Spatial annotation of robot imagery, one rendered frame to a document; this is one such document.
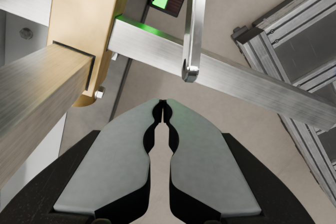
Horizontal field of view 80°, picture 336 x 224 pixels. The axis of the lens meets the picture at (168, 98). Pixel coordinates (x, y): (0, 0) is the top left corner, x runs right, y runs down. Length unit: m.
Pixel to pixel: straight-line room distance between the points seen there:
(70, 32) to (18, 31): 0.29
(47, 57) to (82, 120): 0.25
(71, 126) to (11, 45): 0.20
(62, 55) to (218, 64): 0.14
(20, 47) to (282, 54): 0.87
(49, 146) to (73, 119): 0.20
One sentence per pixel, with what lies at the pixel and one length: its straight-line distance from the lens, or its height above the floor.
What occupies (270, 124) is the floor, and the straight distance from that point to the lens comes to 1.39.
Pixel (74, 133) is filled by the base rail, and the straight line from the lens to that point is 0.44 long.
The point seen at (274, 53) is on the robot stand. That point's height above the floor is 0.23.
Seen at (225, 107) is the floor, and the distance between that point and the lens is 1.23.
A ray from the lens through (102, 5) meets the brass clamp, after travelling 0.19.
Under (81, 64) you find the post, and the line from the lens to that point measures 0.18.
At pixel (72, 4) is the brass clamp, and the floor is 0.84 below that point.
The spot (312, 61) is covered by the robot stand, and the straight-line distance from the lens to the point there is 1.04.
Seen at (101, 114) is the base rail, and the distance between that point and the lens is 0.39.
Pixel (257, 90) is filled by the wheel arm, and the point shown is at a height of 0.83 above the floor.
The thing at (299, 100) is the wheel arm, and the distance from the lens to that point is 0.26.
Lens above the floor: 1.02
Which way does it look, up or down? 62 degrees down
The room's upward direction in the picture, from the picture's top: 180 degrees clockwise
